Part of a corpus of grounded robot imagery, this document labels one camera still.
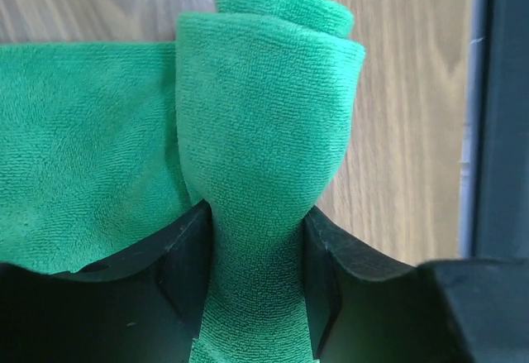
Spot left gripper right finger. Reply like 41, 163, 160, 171
303, 206, 529, 363

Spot green towel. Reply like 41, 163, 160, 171
1, 0, 365, 362

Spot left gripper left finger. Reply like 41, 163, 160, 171
1, 202, 212, 362

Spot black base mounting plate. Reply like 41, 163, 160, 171
473, 0, 528, 258

